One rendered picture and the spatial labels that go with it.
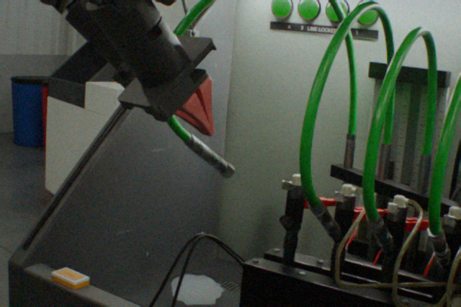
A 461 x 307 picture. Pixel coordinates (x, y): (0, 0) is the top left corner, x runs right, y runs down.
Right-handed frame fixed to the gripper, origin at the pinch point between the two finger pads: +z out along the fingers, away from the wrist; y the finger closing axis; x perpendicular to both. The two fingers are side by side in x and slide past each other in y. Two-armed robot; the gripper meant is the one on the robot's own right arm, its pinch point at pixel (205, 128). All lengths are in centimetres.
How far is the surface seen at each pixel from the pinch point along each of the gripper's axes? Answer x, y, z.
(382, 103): -13.5, 13.3, 6.3
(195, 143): 14.4, 4.4, 10.9
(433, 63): -8.2, 32.1, 17.2
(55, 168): 355, 50, 177
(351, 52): 10.3, 35.7, 20.4
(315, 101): -6.4, 10.4, 4.6
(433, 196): -21.4, 7.5, 13.2
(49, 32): 687, 225, 207
